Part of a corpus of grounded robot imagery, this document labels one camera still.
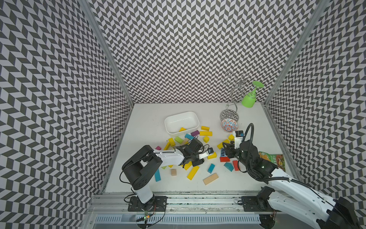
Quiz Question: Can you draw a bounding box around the long teal block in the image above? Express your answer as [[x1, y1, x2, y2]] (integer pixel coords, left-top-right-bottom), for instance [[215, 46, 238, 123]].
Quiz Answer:
[[154, 170, 161, 182]]

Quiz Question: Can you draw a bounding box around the white plastic tray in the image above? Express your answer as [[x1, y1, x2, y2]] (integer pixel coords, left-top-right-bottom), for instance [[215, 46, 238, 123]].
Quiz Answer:
[[164, 111, 200, 136]]

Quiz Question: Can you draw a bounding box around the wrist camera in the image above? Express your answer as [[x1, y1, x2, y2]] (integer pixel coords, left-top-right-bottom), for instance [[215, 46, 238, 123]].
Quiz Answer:
[[234, 130, 245, 149], [199, 148, 214, 159]]

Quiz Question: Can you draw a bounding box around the teal wedge block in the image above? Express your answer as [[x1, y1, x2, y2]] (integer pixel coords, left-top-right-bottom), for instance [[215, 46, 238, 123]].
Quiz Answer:
[[224, 162, 234, 172]]

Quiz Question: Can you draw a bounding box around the teal block back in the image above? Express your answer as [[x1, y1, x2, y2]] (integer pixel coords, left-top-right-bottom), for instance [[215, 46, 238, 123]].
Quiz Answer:
[[185, 134, 194, 140]]

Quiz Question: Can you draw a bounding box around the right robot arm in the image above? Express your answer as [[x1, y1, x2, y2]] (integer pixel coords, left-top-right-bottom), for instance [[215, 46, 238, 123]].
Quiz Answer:
[[223, 141, 361, 229]]

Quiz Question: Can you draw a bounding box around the small teal block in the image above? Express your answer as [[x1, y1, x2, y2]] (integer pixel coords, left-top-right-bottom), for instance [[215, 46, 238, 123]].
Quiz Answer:
[[207, 164, 215, 174]]

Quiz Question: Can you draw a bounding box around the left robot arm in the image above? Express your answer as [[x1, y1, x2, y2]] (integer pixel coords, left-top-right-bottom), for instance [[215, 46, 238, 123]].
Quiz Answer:
[[121, 138, 212, 204]]

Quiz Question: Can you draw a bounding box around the long yellow block front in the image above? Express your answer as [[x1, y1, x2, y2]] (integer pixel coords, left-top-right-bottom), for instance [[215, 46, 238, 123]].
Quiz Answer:
[[187, 166, 200, 180]]

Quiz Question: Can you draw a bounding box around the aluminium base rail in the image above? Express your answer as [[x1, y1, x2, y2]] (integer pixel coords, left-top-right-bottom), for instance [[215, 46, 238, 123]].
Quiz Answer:
[[86, 191, 258, 214]]

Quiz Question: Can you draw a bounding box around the red flat block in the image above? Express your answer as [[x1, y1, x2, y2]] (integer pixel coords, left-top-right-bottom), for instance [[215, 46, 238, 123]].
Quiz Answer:
[[220, 156, 230, 162]]

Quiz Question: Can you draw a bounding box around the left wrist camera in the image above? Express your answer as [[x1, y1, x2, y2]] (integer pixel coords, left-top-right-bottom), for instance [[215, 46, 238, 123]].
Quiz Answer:
[[199, 148, 214, 159]]

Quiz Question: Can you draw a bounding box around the small natural wood cube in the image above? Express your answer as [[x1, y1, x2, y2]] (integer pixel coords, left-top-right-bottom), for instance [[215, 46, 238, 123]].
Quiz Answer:
[[171, 169, 177, 176]]

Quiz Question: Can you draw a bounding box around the long yellow diagonal block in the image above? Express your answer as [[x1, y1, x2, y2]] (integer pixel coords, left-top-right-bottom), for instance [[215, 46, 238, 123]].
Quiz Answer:
[[164, 142, 170, 150]]

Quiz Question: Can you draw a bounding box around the purple flat block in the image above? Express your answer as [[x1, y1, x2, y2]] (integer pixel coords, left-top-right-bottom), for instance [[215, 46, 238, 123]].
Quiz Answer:
[[191, 130, 200, 136]]

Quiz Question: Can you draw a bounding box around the metal wire cup rack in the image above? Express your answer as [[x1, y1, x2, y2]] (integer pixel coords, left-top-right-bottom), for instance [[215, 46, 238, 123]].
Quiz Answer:
[[220, 71, 249, 121]]

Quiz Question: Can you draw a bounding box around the red upright block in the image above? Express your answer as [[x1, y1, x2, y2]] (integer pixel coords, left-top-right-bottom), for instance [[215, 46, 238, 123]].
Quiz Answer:
[[233, 160, 240, 171]]

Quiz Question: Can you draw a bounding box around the green snack bag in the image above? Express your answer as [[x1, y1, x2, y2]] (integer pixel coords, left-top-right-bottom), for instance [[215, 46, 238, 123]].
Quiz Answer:
[[259, 151, 286, 172]]

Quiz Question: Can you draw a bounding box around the light green block back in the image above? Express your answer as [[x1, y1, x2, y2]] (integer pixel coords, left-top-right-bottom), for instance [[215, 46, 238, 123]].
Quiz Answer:
[[174, 136, 184, 144]]

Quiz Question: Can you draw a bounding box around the green plastic goblet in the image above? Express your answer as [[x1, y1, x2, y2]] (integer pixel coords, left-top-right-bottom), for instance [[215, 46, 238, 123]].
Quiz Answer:
[[241, 81, 264, 108]]

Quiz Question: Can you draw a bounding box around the yellow rectangular block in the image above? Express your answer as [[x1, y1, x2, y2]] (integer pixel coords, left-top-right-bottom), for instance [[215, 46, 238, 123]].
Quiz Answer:
[[207, 152, 217, 159]]

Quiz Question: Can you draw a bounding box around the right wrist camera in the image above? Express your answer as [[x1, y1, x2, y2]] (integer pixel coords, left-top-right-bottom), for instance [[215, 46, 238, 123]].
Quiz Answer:
[[234, 130, 245, 149]]

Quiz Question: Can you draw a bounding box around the long natural wood block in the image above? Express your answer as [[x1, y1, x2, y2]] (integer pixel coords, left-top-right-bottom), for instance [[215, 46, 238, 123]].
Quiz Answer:
[[203, 173, 219, 186]]

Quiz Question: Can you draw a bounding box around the long yellow bar block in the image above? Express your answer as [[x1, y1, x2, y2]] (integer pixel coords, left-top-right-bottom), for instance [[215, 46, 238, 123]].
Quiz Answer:
[[200, 131, 213, 136]]

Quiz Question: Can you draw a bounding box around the blue ridged block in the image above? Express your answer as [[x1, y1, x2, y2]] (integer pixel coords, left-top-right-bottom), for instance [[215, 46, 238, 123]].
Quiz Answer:
[[220, 148, 227, 157]]

